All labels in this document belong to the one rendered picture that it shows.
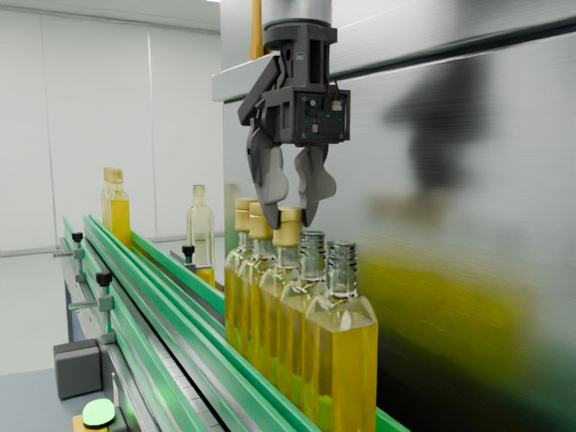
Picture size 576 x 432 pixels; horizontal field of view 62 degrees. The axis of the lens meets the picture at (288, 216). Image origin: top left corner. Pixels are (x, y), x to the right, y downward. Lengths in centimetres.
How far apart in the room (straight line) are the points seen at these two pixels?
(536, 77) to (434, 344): 29
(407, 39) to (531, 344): 35
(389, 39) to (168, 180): 595
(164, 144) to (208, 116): 71
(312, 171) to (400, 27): 20
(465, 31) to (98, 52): 601
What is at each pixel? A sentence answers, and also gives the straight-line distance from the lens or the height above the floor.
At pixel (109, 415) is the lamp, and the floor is 84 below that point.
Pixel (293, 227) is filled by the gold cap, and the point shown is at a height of 114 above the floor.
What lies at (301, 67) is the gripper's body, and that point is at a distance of 50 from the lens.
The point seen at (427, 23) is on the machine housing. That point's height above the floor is 136.
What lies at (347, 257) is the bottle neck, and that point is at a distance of 46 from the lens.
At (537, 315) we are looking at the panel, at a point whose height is 109.
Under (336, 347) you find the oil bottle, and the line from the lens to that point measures 46.
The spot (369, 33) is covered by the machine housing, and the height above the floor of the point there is 137.
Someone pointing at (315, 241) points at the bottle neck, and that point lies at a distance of 50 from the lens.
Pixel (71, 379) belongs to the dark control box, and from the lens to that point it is 106.
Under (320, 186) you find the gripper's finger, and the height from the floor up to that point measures 119.
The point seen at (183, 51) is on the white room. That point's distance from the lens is 665.
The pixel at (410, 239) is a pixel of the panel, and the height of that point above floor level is 113.
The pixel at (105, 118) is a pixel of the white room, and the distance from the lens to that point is 634.
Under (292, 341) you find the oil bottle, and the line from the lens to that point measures 53.
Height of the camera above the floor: 123
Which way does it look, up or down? 8 degrees down
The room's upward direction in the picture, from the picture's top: straight up
